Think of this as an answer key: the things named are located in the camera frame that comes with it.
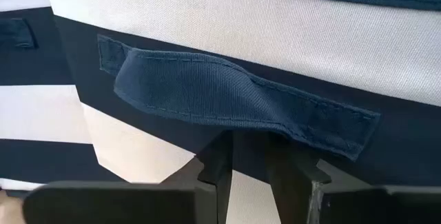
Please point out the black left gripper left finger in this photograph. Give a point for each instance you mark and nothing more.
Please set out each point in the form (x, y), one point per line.
(120, 203)

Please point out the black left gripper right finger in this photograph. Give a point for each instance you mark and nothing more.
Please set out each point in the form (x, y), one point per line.
(296, 196)

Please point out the navy white striped fabric bin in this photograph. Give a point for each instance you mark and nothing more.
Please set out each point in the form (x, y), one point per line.
(241, 17)
(31, 113)

